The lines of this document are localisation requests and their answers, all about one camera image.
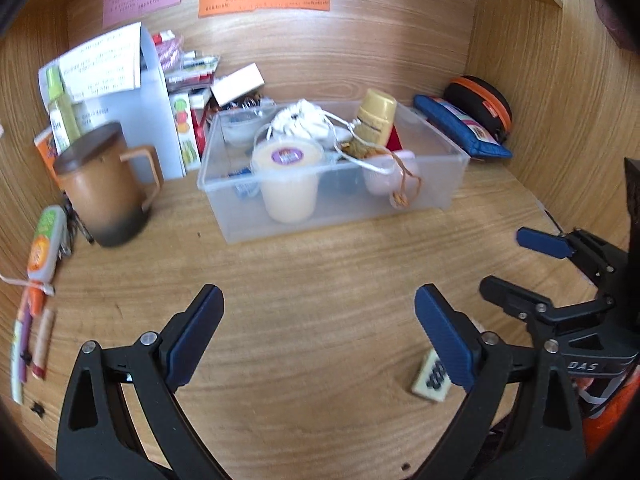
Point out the tan pen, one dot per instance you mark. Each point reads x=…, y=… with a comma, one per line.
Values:
x=44, y=342

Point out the blue patchwork pouch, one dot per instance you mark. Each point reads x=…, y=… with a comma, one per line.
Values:
x=460, y=125

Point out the person's right forearm orange sleeve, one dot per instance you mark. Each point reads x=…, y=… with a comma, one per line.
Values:
x=620, y=410

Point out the wooden desktop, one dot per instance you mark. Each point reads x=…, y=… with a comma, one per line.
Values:
x=300, y=285

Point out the orange pen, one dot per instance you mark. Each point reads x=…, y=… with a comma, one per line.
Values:
x=34, y=305

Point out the orange white carton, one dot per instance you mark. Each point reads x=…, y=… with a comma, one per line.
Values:
x=46, y=152

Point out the pudding cup purple label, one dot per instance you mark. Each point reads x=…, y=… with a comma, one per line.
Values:
x=290, y=175

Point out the brown lidded mug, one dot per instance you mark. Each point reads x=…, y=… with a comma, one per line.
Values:
x=100, y=185

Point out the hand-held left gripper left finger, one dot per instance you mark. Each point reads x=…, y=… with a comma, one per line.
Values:
x=197, y=330

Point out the white tile black dots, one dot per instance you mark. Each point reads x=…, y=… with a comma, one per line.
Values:
x=425, y=385

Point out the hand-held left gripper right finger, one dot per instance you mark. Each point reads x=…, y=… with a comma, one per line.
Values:
x=442, y=335

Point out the clear plastic storage box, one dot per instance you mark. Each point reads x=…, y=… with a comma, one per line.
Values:
x=300, y=210

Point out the small white cardboard box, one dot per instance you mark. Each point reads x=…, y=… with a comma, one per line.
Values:
x=237, y=82

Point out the red velvet pouch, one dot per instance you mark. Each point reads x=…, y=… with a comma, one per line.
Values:
x=395, y=140

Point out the dark key bunch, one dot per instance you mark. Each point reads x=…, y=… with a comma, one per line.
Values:
x=75, y=232

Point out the tan squeeze bottle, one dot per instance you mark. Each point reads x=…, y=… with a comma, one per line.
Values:
x=372, y=120

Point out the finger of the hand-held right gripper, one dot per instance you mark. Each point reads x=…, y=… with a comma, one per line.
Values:
x=525, y=302
x=545, y=243

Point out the fruit print carton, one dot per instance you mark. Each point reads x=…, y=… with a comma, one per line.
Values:
x=184, y=130

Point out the small black clip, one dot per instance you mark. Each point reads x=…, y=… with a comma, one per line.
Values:
x=38, y=408

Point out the green orange packet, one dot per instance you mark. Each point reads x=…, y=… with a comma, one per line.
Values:
x=46, y=245

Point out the black orange zip case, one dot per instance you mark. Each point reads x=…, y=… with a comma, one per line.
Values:
x=480, y=100

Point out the white green pen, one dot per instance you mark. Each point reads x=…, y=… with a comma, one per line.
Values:
x=17, y=365

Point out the small blue white packet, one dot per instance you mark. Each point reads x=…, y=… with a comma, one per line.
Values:
x=242, y=185

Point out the clear round container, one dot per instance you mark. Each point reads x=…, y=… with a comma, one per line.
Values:
x=240, y=127

